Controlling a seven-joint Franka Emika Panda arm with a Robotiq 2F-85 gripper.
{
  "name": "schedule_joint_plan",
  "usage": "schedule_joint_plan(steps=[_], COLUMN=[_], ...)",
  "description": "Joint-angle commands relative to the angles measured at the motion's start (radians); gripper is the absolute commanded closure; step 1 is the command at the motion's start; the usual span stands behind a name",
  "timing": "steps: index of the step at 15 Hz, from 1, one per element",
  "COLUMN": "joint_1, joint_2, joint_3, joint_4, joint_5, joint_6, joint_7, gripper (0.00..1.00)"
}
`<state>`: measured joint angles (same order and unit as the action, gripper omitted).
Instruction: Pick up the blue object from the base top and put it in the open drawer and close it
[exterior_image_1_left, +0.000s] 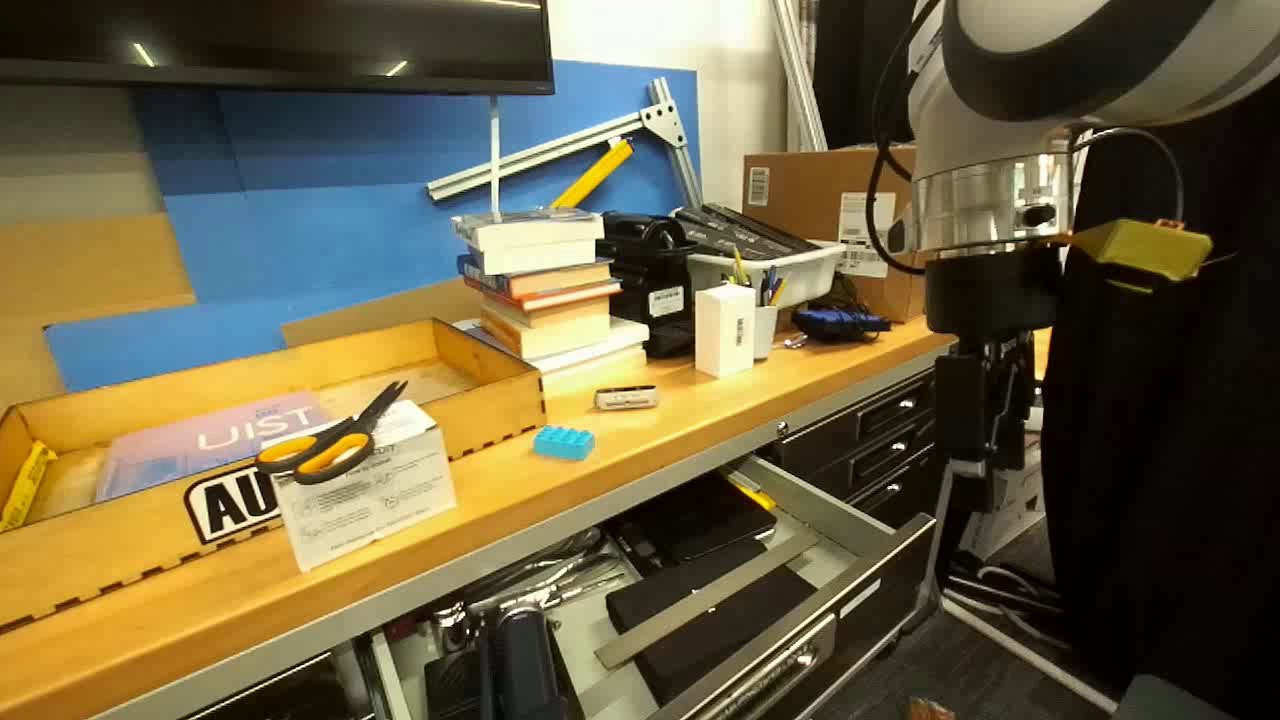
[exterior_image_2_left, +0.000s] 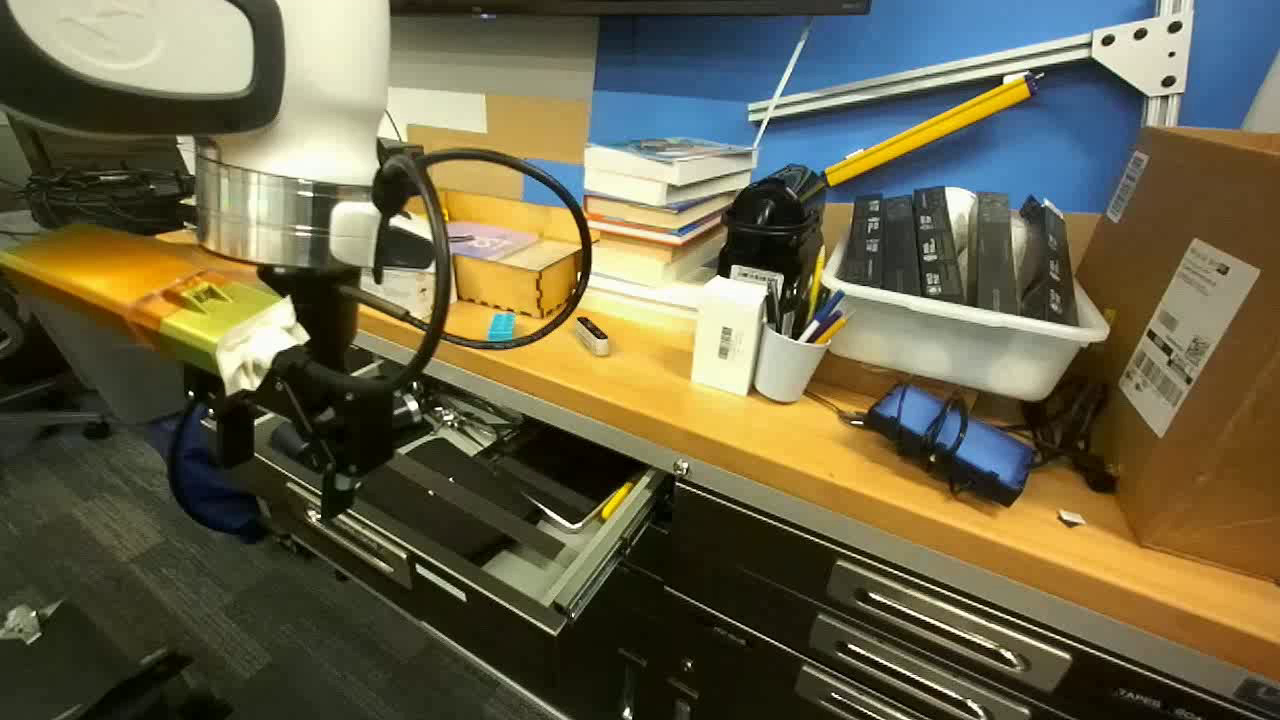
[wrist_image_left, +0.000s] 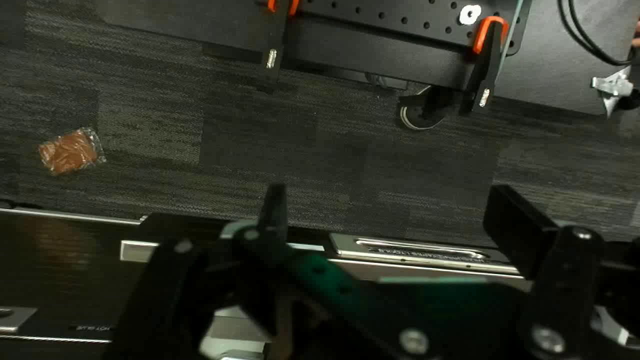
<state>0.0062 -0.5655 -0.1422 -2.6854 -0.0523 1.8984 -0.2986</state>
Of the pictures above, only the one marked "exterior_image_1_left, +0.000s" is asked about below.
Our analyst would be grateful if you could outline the purple UIST book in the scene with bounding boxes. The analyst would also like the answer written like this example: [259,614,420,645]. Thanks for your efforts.
[90,388,341,506]

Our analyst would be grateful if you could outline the blue foam board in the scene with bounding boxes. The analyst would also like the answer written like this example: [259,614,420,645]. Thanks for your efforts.
[44,55,705,398]

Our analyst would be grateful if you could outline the grey plastic tray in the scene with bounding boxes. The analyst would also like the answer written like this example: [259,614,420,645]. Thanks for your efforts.
[671,202,852,318]

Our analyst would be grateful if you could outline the yellow bar tool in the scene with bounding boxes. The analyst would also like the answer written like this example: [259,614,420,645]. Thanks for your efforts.
[546,137,641,215]

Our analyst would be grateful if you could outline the black flat monitor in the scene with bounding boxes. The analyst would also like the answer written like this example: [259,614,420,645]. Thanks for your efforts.
[0,0,561,102]

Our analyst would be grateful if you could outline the shallow wooden box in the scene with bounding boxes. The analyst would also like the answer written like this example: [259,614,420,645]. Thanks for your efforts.
[0,311,546,634]

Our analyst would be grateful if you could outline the yellow strip tool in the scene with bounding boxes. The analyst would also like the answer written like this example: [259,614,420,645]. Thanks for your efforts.
[0,437,60,536]

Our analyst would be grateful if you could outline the tan book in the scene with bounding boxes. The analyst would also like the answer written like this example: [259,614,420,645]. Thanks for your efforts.
[471,296,621,363]

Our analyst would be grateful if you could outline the aluminium extrusion bars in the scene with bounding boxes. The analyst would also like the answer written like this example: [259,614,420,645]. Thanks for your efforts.
[768,0,830,158]

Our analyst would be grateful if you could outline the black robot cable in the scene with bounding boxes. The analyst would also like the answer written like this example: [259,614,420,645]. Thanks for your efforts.
[858,0,944,279]

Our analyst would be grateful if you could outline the white thick book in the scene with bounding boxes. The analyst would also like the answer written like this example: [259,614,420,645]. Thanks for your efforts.
[446,208,606,279]

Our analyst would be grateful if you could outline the black tool case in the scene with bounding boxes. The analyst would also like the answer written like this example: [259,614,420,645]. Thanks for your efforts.
[604,506,819,699]

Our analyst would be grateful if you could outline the small silver metal piece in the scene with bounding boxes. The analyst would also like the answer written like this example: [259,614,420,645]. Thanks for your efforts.
[589,380,663,415]

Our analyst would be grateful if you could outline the grey metal drawer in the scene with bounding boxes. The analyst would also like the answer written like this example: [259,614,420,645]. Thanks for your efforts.
[585,453,944,720]

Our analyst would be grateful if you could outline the yellow handled scissors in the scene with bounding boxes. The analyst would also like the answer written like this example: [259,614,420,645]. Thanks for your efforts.
[253,376,412,490]

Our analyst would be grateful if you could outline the black drawer cabinet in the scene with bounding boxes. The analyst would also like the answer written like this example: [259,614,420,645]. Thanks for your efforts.
[768,368,939,532]

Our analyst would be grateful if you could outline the brown red book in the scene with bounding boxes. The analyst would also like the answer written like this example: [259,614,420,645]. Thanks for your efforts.
[454,257,628,321]

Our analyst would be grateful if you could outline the black device box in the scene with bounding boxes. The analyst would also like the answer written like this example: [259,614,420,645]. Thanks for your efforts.
[601,212,705,363]

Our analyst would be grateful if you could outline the white flat book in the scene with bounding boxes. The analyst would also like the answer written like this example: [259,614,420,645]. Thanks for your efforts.
[529,318,654,399]

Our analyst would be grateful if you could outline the small blue block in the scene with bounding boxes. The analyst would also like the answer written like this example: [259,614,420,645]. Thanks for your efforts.
[532,422,601,469]

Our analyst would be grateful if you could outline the brown cardboard box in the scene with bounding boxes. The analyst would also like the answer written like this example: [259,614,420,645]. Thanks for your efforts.
[738,140,937,323]

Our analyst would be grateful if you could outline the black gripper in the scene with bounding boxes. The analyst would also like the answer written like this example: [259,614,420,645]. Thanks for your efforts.
[918,239,1067,520]

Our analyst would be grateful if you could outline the yellow block on arm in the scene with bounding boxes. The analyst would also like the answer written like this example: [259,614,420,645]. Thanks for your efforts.
[1067,212,1219,288]

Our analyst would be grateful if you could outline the blue black hand tool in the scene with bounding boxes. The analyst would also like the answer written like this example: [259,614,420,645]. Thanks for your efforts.
[786,296,895,343]

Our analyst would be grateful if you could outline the small white box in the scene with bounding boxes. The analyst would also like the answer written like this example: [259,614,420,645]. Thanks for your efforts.
[691,279,764,386]

